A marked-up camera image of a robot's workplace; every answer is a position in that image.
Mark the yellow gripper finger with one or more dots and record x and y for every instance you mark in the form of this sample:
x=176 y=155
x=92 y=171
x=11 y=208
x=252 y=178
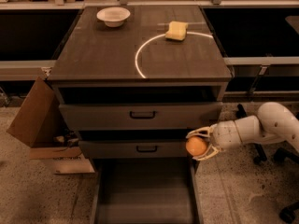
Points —
x=203 y=132
x=205 y=152

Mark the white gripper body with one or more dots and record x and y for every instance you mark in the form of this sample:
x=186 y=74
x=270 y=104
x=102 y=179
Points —
x=224 y=134

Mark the orange fruit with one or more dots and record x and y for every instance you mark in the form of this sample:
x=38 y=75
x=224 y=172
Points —
x=196 y=146

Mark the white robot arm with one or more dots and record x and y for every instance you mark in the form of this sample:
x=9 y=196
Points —
x=273 y=123

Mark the top grey drawer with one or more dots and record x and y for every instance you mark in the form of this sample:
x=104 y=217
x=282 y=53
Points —
x=116 y=117

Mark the bottom grey open drawer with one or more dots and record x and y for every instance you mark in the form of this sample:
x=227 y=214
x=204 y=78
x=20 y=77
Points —
x=146 y=191

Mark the grey drawer cabinet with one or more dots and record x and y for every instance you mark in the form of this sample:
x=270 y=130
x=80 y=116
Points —
x=135 y=64

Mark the middle grey drawer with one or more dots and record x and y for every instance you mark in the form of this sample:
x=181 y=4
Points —
x=163 y=149

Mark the yellow sponge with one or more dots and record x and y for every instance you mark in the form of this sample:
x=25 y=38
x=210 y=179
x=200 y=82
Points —
x=177 y=30

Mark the white ceramic bowl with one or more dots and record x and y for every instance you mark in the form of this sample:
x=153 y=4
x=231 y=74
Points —
x=113 y=16

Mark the brown cardboard box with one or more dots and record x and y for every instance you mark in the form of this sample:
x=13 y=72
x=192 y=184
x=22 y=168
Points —
x=40 y=126

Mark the black middle drawer handle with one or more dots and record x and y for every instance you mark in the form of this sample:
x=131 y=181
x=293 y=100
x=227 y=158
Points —
x=150 y=149

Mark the black drawer handle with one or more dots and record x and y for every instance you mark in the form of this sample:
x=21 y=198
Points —
x=142 y=115
x=150 y=149

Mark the black top drawer handle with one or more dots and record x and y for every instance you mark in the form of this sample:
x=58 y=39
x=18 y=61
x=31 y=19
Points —
x=142 y=115

